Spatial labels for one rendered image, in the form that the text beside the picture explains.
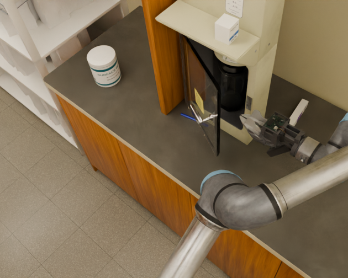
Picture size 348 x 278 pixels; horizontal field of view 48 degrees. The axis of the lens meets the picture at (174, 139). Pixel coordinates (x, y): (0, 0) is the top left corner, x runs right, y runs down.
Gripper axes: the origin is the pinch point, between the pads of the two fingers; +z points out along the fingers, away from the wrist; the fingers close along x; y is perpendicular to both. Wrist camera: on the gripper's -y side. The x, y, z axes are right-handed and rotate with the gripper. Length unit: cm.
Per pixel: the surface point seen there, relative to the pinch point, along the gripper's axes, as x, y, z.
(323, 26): -55, -2, 1
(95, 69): 2, -22, 77
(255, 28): -12.5, 25.4, 6.2
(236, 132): -11.9, -29.7, 9.9
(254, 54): -10.0, 18.3, 4.0
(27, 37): 7, -21, 120
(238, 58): -2.1, 22.9, 4.5
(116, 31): -30, -34, 99
